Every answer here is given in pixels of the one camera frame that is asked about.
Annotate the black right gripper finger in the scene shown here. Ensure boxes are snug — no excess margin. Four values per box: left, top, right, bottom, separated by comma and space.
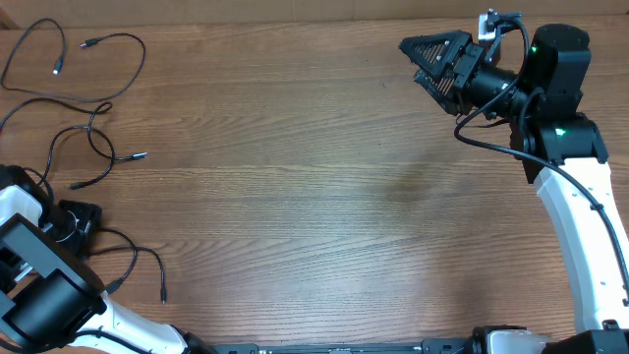
399, 30, 472, 79
414, 69, 459, 115

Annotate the short black usb cable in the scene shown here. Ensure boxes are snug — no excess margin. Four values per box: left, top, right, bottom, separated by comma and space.
0, 18, 147, 104

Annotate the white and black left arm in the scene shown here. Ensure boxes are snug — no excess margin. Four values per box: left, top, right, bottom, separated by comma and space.
1, 165, 212, 354

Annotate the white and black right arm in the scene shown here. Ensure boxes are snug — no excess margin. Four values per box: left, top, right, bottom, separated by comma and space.
399, 18, 628, 353

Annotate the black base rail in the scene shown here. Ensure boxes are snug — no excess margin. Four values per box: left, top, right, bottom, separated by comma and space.
210, 324, 629, 354

